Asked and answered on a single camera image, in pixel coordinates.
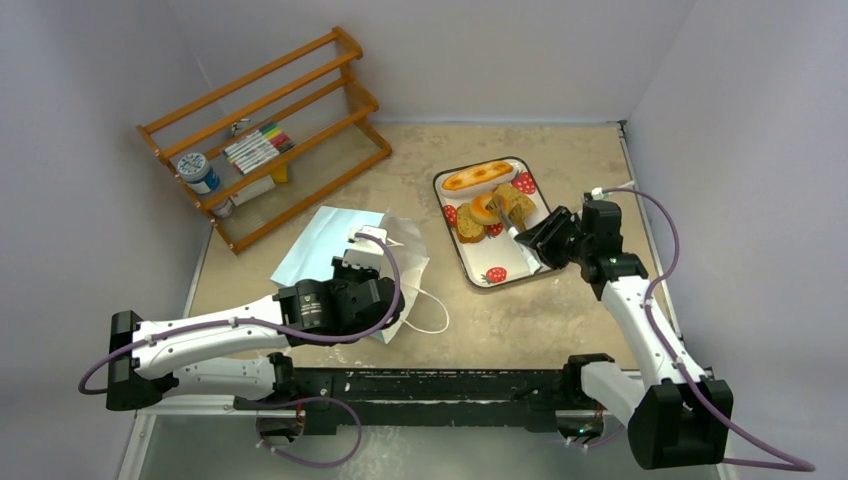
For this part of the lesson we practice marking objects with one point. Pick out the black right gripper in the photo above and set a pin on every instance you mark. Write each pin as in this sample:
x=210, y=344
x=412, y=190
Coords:
x=556, y=235

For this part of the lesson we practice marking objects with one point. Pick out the aluminium rail frame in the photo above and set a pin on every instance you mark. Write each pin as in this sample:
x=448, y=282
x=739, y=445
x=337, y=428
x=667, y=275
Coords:
x=205, y=437

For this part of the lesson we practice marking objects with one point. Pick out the long fake bread loaf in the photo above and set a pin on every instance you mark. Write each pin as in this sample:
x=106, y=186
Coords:
x=476, y=179

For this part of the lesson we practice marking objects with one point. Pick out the orange fake donut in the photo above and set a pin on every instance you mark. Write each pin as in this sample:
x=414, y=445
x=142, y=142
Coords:
x=481, y=209

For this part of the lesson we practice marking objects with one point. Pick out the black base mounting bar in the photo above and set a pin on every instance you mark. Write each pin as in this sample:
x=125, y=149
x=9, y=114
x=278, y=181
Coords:
x=535, y=400

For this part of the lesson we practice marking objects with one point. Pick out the orange wooden shelf rack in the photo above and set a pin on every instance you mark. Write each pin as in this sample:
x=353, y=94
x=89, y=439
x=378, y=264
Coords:
x=314, y=95

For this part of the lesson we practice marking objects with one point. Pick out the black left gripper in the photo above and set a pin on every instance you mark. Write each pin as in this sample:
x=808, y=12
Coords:
x=341, y=270

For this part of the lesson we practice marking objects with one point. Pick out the pack of coloured markers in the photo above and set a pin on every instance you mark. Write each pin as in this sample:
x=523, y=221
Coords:
x=257, y=148

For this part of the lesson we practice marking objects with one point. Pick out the small white box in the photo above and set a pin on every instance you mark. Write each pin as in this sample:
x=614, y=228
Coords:
x=253, y=190

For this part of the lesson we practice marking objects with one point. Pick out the white strawberry tray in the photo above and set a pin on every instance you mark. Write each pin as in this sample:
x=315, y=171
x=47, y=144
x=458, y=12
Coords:
x=496, y=260

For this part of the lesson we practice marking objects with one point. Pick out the round brown bread slice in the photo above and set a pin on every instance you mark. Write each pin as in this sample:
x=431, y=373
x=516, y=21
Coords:
x=515, y=205

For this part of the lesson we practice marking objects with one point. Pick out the yellow sponge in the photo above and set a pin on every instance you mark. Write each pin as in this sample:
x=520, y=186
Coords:
x=280, y=175

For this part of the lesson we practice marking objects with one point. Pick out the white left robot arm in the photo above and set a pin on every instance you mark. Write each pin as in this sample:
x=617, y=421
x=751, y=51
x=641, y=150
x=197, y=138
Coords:
x=239, y=351

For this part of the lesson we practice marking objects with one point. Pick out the small clear bottle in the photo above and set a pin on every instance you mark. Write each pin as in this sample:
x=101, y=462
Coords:
x=223, y=209

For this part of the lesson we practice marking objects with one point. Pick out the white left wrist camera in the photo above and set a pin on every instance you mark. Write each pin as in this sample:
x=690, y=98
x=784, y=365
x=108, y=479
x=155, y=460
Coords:
x=366, y=248

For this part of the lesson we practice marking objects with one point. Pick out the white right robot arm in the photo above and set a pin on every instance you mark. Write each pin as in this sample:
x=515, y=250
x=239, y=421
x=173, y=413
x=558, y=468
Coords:
x=669, y=411

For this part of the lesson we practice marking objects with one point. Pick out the light blue paper bag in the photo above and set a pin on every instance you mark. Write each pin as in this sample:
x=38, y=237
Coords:
x=326, y=236

